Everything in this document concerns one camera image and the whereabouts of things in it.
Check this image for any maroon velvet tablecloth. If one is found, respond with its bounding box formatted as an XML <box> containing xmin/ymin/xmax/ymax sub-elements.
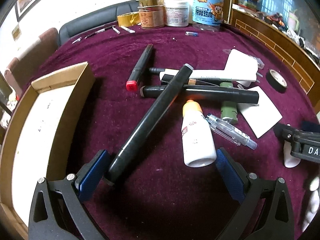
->
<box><xmin>33</xmin><ymin>25</ymin><xmax>317</xmax><ymax>239</ymax></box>

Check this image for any black horizontal marker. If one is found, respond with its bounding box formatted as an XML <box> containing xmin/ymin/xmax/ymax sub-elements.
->
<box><xmin>139</xmin><ymin>84</ymin><xmax>260</xmax><ymax>105</ymax></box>

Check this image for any black leather sofa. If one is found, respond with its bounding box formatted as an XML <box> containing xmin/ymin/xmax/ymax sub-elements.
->
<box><xmin>59</xmin><ymin>0</ymin><xmax>139</xmax><ymax>46</ymax></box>

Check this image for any white card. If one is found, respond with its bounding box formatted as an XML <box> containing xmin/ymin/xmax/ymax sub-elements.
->
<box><xmin>238</xmin><ymin>86</ymin><xmax>283</xmax><ymax>139</ymax></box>

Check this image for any small blue lighter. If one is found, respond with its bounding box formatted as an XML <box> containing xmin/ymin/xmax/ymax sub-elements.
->
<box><xmin>185</xmin><ymin>31</ymin><xmax>198</xmax><ymax>36</ymax></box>

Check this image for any white stick far table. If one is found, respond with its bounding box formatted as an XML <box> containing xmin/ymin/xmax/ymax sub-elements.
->
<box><xmin>120</xmin><ymin>26</ymin><xmax>135</xmax><ymax>34</ymax></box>

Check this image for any white orange-capped glue bottle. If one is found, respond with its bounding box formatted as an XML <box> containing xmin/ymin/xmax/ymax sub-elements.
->
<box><xmin>181</xmin><ymin>100</ymin><xmax>216</xmax><ymax>168</ymax></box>

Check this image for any cardboard tray box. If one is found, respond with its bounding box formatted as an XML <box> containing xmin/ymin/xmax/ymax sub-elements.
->
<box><xmin>1</xmin><ymin>62</ymin><xmax>95</xmax><ymax>239</ymax></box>

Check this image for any blue label clear jar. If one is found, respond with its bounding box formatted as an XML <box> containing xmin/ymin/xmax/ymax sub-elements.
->
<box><xmin>192</xmin><ymin>0</ymin><xmax>223</xmax><ymax>31</ymax></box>

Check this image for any black tape roll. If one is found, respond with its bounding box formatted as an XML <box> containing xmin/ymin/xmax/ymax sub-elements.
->
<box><xmin>266</xmin><ymin>69</ymin><xmax>287</xmax><ymax>93</ymax></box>

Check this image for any clear plastic pen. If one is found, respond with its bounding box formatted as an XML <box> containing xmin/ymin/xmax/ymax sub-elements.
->
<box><xmin>206</xmin><ymin>114</ymin><xmax>258</xmax><ymax>150</ymax></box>

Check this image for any wooden brick-pattern cabinet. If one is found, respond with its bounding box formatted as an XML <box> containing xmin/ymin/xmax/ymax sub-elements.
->
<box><xmin>229</xmin><ymin>4</ymin><xmax>319</xmax><ymax>113</ymax></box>

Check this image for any black red-capped marker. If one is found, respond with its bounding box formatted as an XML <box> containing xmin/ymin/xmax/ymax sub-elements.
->
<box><xmin>126</xmin><ymin>44</ymin><xmax>153</xmax><ymax>92</ymax></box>

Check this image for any white power adapter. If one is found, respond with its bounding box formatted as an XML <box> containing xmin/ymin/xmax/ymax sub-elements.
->
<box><xmin>225</xmin><ymin>49</ymin><xmax>258</xmax><ymax>87</ymax></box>

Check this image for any white long tube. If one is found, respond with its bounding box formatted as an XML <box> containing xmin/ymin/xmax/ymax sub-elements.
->
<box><xmin>149</xmin><ymin>68</ymin><xmax>257</xmax><ymax>82</ymax></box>

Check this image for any green lighter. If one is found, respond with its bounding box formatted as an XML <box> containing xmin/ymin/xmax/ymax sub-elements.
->
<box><xmin>219</xmin><ymin>81</ymin><xmax>239</xmax><ymax>125</ymax></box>

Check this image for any brown fabric chair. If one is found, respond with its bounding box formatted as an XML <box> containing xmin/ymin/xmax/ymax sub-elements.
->
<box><xmin>4</xmin><ymin>28</ymin><xmax>59</xmax><ymax>98</ymax></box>

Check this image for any black pen far table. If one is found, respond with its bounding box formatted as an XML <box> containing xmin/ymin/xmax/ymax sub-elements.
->
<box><xmin>84</xmin><ymin>25</ymin><xmax>115</xmax><ymax>39</ymax></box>

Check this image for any long black grey-capped marker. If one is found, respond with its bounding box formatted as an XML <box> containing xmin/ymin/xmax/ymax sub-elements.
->
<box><xmin>107</xmin><ymin>63</ymin><xmax>194</xmax><ymax>183</ymax></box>

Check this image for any brown snack jar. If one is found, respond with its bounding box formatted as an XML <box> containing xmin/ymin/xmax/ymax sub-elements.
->
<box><xmin>138</xmin><ymin>0</ymin><xmax>164</xmax><ymax>29</ymax></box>

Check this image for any white gloved right hand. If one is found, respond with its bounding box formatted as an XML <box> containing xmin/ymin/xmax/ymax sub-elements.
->
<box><xmin>302</xmin><ymin>174</ymin><xmax>319</xmax><ymax>232</ymax></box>

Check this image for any yellow tape roll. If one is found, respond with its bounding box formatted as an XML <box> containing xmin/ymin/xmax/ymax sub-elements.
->
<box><xmin>117</xmin><ymin>11</ymin><xmax>140</xmax><ymax>27</ymax></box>

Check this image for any white plastic jar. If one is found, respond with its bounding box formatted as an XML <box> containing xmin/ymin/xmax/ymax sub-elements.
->
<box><xmin>164</xmin><ymin>0</ymin><xmax>189</xmax><ymax>27</ymax></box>

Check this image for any clear plastic red-label case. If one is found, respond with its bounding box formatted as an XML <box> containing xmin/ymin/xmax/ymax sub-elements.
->
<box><xmin>222</xmin><ymin>49</ymin><xmax>265</xmax><ymax>69</ymax></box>

